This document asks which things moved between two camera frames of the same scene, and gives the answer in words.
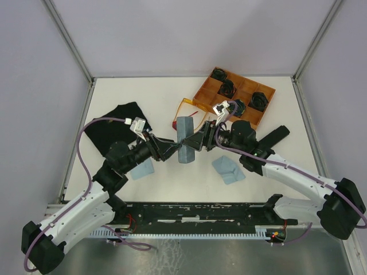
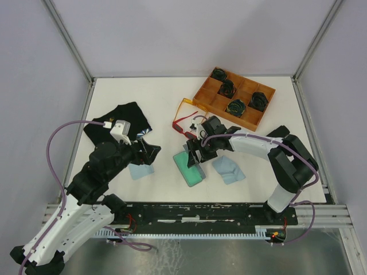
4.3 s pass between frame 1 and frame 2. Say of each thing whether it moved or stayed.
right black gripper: moved
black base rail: stayed
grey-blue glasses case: moved
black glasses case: stayed
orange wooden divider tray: stayed
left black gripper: moved
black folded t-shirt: stayed
